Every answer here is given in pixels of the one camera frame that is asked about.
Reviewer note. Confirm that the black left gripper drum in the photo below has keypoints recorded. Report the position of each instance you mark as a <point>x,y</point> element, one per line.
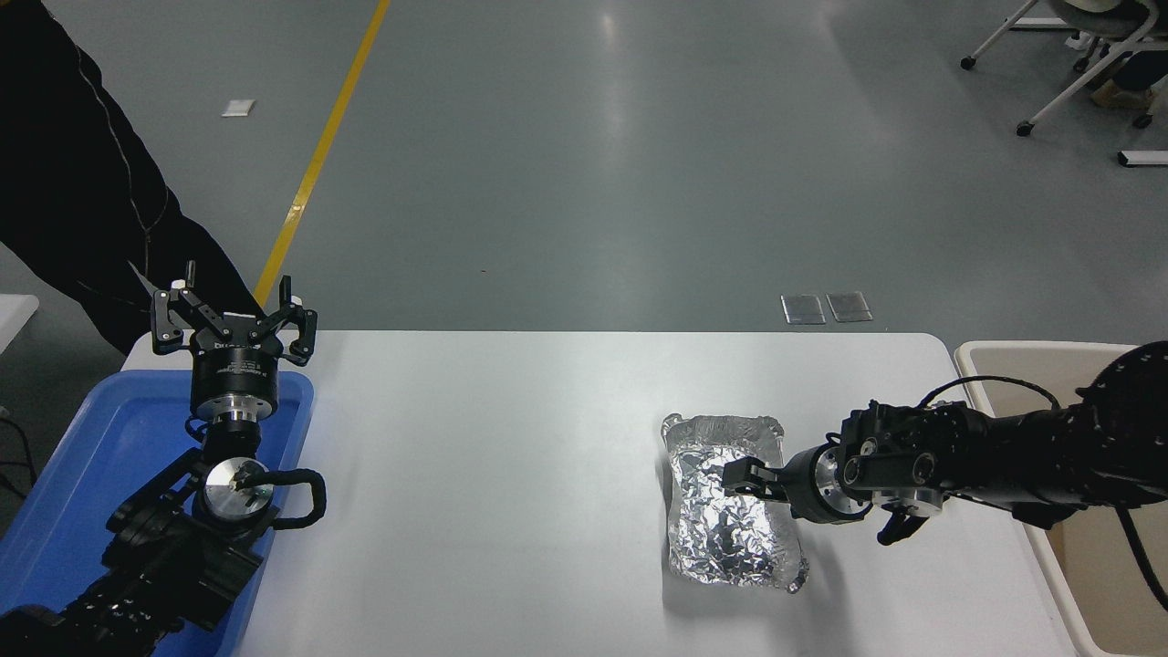
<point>233,374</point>

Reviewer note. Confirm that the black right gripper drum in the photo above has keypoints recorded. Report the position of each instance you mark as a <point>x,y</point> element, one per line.
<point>801,484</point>

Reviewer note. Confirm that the rectangular foil tray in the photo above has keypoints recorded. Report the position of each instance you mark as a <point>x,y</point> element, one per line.
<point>721,543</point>

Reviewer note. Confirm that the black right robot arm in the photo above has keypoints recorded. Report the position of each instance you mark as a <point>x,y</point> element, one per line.
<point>1004,447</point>

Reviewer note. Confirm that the metal floor plate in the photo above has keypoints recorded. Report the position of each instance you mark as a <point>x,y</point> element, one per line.
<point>849,307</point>
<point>803,308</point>

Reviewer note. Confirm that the white side table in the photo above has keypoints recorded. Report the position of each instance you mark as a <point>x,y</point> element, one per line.
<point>14,319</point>

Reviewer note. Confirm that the blue plastic tray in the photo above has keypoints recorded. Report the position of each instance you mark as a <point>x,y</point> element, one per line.
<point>91,456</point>

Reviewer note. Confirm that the person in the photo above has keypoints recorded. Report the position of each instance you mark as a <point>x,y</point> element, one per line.
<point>73,182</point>
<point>1141,71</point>

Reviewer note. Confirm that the large pale bin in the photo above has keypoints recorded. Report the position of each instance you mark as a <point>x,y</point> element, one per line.
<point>1086,584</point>

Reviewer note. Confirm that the white bar on floor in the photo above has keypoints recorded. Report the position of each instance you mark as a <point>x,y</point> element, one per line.
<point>1142,158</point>

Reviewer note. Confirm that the white-legged wheeled chair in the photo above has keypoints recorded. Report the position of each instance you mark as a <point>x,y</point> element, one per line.
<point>1068,87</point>

